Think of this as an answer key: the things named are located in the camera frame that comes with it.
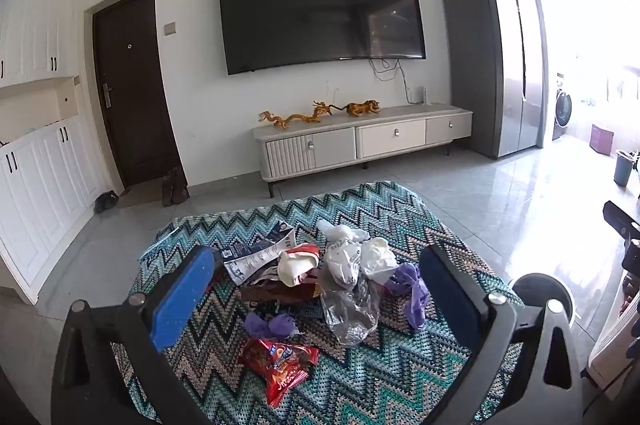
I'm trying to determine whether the golden dragon figurine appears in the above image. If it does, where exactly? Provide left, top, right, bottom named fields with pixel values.
left=258, top=101, right=346, bottom=131

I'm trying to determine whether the brown door mat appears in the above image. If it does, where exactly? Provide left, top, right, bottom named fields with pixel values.
left=117, top=185, right=166, bottom=208

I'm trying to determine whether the grey double-door refrigerator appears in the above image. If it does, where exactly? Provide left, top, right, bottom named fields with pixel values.
left=439, top=0, right=546, bottom=158

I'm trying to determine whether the grey white television cabinet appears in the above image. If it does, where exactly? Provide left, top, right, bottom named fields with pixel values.
left=252, top=104, right=473, bottom=198

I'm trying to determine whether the white dark blue packet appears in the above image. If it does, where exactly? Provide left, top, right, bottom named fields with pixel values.
left=220, top=225, right=296, bottom=283

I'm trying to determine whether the clear plastic bag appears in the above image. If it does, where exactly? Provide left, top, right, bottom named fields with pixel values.
left=319, top=272, right=381, bottom=347

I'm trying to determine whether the white printed plastic bag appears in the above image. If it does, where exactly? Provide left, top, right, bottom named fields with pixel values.
left=325, top=237, right=371, bottom=288

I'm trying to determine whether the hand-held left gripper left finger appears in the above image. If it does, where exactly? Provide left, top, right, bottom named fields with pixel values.
left=51, top=245, right=225, bottom=425

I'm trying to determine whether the golden tiger figurine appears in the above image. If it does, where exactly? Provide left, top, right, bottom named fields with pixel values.
left=344, top=99, right=381, bottom=116

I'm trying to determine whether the black television cable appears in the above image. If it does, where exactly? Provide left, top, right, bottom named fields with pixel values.
left=370, top=58, right=408, bottom=83

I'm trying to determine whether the brown foil snack wrapper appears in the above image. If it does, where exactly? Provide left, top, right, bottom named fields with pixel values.
left=240, top=275, right=323, bottom=303

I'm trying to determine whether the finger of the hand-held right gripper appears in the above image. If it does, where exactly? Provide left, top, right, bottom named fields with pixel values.
left=602, top=200, right=640, bottom=237

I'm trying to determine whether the red snack wrapper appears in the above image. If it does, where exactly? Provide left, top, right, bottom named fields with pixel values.
left=237, top=337, right=320, bottom=408

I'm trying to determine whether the cream red plastic bag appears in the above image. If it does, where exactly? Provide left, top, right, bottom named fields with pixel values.
left=277, top=244, right=321, bottom=288

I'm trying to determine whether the white wall cabinet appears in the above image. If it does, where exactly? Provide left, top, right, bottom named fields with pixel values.
left=0, top=0, right=76, bottom=88

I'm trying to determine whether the purple storage box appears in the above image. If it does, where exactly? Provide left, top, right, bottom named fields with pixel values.
left=590, top=124, right=615, bottom=156

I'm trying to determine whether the black wall television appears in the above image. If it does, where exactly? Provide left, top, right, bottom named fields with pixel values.
left=217, top=0, right=427, bottom=76

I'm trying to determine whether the dark brown entrance door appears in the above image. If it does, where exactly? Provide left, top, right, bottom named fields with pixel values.
left=92, top=0, right=188, bottom=191

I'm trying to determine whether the large purple glove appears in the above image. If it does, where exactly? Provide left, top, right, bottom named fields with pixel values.
left=384, top=262, right=431, bottom=331

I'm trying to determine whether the zigzag knitted table cloth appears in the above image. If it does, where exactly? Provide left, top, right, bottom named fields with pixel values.
left=112, top=180, right=526, bottom=425

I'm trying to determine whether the purple crumpled wrapper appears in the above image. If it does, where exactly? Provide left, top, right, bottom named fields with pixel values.
left=244, top=312, right=301, bottom=340

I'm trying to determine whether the white washing machine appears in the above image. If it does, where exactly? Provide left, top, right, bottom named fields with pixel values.
left=552, top=72, right=574, bottom=141

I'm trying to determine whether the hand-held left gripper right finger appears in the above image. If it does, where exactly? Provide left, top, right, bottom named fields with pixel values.
left=419, top=244, right=584, bottom=425

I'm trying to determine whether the white crumpled plastic bag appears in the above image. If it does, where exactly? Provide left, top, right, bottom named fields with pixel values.
left=360, top=239, right=398, bottom=278

